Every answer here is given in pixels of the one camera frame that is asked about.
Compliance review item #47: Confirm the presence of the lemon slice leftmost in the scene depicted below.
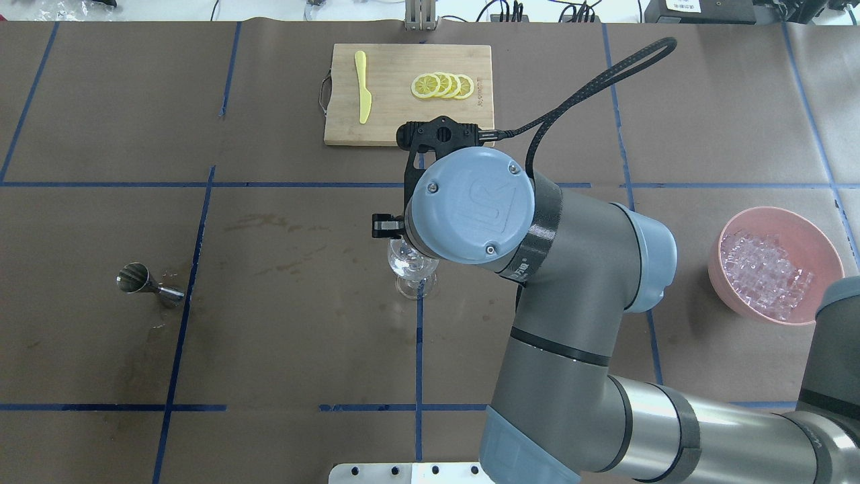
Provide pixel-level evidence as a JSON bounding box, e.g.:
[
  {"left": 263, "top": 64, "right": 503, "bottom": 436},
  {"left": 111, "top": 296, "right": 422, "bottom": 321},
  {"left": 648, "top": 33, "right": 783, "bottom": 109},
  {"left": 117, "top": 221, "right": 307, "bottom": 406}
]
[{"left": 411, "top": 73, "right": 443, "bottom": 99}]

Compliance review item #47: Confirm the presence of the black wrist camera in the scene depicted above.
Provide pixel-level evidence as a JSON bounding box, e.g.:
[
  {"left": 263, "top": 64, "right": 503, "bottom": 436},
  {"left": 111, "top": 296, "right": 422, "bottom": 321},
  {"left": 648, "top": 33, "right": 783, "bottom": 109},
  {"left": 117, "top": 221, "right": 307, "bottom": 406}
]
[{"left": 395, "top": 116, "right": 501, "bottom": 156}]

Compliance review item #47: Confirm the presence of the bamboo cutting board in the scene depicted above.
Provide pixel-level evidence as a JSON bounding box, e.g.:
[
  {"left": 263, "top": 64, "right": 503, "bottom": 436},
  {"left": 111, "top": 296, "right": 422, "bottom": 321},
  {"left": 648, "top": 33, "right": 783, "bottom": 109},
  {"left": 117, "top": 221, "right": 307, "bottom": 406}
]
[{"left": 325, "top": 43, "right": 495, "bottom": 147}]

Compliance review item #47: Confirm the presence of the clear wine glass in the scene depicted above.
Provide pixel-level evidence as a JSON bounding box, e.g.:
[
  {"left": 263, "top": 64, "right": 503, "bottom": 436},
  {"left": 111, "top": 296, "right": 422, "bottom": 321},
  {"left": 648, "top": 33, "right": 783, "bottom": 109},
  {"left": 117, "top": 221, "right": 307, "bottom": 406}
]
[{"left": 387, "top": 239, "right": 440, "bottom": 300}]

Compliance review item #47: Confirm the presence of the pink bowl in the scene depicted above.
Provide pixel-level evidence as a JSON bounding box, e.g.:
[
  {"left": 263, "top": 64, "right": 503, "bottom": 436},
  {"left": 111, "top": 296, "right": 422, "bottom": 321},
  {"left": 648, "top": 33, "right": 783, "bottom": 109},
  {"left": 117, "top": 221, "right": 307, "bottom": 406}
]
[{"left": 707, "top": 206, "right": 845, "bottom": 327}]

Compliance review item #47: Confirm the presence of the yellow plastic knife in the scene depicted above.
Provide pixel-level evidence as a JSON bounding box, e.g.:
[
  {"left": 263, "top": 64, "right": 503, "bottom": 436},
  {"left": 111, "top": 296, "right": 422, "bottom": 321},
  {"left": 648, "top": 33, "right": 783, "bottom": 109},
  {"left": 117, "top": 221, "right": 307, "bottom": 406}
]
[{"left": 354, "top": 51, "right": 374, "bottom": 124}]

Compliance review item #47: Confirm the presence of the lemon slice rightmost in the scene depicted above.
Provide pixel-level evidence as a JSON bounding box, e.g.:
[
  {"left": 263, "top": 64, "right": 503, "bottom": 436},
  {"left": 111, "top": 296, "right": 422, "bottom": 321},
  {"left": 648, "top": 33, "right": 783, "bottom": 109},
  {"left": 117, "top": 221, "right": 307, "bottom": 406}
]
[{"left": 452, "top": 74, "right": 475, "bottom": 100}]

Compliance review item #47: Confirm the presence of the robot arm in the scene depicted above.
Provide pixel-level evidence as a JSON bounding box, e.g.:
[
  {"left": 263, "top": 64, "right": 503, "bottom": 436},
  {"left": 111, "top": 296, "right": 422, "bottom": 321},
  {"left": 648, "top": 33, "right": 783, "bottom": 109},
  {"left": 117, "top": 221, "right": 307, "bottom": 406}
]
[{"left": 372, "top": 143, "right": 858, "bottom": 483}]

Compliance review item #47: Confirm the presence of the braided black camera cable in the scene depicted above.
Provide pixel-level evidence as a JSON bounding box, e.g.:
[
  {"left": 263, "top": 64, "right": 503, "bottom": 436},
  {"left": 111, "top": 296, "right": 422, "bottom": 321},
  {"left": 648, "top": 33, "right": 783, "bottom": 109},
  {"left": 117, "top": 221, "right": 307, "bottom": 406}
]
[{"left": 494, "top": 37, "right": 678, "bottom": 181}]

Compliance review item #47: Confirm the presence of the lemon slice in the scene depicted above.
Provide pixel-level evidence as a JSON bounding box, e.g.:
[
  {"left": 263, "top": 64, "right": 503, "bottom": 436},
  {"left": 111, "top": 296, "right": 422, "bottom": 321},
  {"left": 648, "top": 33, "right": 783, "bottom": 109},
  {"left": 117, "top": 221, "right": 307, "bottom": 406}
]
[
  {"left": 411, "top": 73, "right": 443, "bottom": 99},
  {"left": 442, "top": 73, "right": 462, "bottom": 99},
  {"left": 433, "top": 73, "right": 454, "bottom": 97},
  {"left": 452, "top": 74, "right": 475, "bottom": 100}
]

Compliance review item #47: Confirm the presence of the steel jigger cup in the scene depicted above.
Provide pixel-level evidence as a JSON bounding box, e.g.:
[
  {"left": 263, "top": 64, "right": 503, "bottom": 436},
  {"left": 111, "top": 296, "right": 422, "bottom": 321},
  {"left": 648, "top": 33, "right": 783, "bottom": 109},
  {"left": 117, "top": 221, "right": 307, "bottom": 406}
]
[{"left": 116, "top": 261, "right": 185, "bottom": 309}]

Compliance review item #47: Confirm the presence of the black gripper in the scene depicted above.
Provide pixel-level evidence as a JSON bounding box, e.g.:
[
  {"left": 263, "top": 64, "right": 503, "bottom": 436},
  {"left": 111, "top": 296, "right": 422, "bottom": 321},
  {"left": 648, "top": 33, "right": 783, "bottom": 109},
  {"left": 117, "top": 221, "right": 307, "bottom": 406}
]
[{"left": 372, "top": 151, "right": 426, "bottom": 239}]

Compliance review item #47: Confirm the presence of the aluminium frame post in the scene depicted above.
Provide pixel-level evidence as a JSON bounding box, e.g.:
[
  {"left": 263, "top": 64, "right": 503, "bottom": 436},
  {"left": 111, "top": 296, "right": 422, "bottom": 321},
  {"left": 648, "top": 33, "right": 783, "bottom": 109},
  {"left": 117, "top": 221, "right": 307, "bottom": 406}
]
[{"left": 404, "top": 0, "right": 439, "bottom": 32}]

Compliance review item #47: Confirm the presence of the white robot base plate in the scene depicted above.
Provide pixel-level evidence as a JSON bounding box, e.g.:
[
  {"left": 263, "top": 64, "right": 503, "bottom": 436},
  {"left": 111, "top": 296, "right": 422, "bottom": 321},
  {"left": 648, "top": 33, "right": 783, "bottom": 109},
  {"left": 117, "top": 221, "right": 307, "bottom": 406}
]
[{"left": 328, "top": 462, "right": 492, "bottom": 483}]

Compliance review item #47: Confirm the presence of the clear ice cubes pile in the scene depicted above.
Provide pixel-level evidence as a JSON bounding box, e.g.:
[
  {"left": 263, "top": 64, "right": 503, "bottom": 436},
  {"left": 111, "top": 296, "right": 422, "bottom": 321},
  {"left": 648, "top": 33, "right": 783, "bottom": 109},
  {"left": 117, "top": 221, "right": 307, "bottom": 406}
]
[{"left": 719, "top": 231, "right": 815, "bottom": 323}]

